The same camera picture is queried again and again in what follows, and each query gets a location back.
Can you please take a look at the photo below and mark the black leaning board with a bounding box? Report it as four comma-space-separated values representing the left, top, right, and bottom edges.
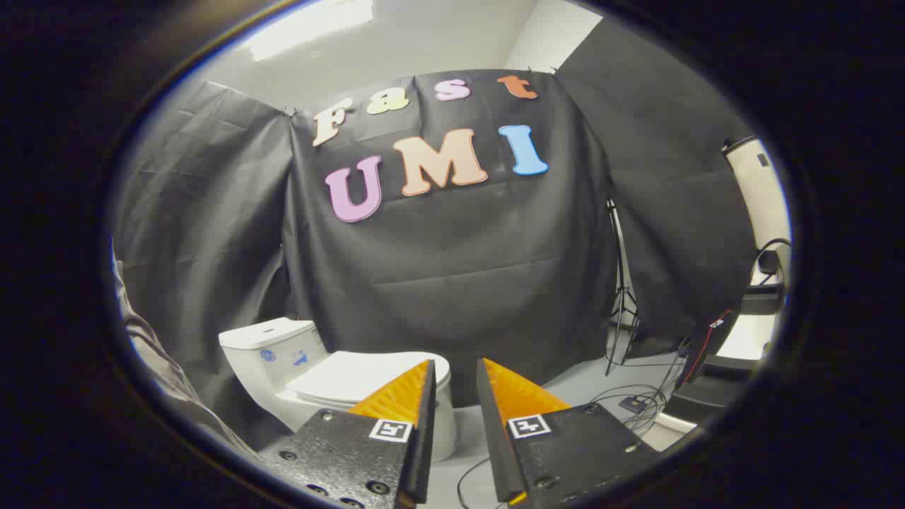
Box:
675, 308, 740, 390

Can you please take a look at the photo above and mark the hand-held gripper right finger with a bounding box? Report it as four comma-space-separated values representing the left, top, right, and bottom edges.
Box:
475, 358, 660, 509

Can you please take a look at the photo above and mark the black box device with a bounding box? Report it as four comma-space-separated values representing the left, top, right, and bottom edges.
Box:
739, 283, 784, 315

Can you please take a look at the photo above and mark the thin black floor cable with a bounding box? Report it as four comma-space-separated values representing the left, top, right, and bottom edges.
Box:
456, 458, 496, 509

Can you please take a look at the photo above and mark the white cylindrical appliance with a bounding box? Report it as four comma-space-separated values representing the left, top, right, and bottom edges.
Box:
721, 136, 791, 283

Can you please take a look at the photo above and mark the black backdrop cloth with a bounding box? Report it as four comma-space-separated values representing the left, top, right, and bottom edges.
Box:
113, 18, 757, 453

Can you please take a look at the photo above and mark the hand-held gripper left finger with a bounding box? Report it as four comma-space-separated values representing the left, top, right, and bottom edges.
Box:
258, 359, 437, 509

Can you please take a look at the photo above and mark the person's grey clothing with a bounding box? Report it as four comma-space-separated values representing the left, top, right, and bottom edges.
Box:
112, 244, 259, 460

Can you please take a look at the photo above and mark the white toilet lid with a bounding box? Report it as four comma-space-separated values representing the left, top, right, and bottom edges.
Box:
285, 351, 451, 412

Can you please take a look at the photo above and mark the black tripod light stand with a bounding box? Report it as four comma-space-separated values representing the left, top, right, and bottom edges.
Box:
605, 198, 641, 377

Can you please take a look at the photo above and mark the white ceramic toilet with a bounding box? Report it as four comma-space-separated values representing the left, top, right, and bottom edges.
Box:
218, 317, 459, 464

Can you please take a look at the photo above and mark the tangle of floor cables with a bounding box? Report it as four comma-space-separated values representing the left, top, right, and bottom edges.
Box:
590, 339, 687, 435

